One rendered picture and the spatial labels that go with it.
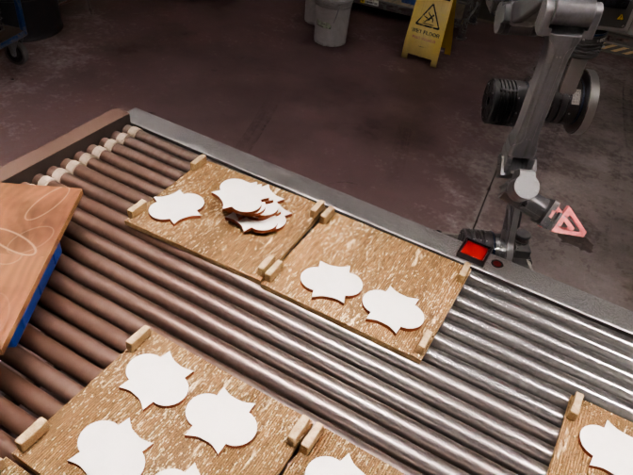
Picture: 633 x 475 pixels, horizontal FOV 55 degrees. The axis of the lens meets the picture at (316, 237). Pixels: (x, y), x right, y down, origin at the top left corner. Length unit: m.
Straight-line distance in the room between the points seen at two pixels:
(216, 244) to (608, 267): 2.33
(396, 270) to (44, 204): 0.85
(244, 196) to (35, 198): 0.50
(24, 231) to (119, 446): 0.55
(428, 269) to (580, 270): 1.83
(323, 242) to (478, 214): 1.96
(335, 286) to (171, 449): 0.53
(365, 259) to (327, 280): 0.14
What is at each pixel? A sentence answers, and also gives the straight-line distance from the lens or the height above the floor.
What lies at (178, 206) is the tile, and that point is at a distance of 1.66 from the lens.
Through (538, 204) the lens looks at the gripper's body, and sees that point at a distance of 1.53.
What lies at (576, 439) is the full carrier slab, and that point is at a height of 0.94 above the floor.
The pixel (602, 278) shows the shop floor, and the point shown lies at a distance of 3.34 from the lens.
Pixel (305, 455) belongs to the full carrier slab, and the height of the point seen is 0.94.
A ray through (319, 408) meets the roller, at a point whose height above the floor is 0.91.
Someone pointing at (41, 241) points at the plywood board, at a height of 1.04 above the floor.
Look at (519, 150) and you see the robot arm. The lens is 1.50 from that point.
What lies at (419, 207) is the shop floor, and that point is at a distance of 3.38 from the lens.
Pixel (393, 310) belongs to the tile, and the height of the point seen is 0.95.
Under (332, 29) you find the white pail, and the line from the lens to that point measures 5.05.
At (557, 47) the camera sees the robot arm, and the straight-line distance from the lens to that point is 1.37.
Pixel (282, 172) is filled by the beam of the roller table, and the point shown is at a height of 0.92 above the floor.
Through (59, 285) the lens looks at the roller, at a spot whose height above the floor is 0.91.
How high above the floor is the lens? 1.96
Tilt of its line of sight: 40 degrees down
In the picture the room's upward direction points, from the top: 7 degrees clockwise
